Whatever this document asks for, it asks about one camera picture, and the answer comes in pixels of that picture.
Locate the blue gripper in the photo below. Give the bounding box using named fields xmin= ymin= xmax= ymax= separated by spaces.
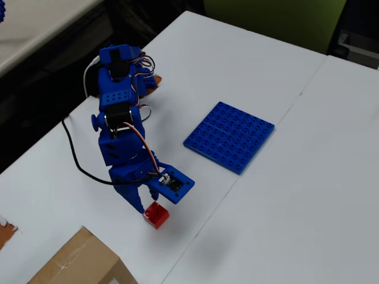
xmin=108 ymin=156 xmax=172 ymax=215

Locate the red 2x2 building block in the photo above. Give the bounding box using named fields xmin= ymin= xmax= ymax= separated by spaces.
xmin=142 ymin=201 xmax=171 ymax=230

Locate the brown cardboard box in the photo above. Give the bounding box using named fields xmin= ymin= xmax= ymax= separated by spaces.
xmin=26 ymin=226 xmax=139 ymax=284

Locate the blue 8x8 building baseplate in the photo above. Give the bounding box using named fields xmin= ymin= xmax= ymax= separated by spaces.
xmin=182 ymin=101 xmax=275 ymax=176

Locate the white background table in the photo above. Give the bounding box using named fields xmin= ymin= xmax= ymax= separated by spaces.
xmin=0 ymin=0 xmax=104 ymax=78

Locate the green partition panel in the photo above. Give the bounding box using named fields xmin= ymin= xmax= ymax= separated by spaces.
xmin=203 ymin=0 xmax=347 ymax=56

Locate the dark grey background furniture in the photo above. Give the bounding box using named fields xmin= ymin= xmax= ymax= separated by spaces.
xmin=327 ymin=0 xmax=379 ymax=70

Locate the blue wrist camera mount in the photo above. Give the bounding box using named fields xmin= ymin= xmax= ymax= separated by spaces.
xmin=144 ymin=164 xmax=196 ymax=205

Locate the red white black servo wire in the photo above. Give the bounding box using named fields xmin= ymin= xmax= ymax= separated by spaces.
xmin=116 ymin=121 xmax=167 ymax=179

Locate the black camera cable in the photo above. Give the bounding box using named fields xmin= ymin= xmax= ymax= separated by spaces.
xmin=61 ymin=119 xmax=166 ymax=186

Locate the white power cable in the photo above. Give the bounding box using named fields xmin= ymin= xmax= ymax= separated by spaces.
xmin=83 ymin=56 xmax=101 ymax=98

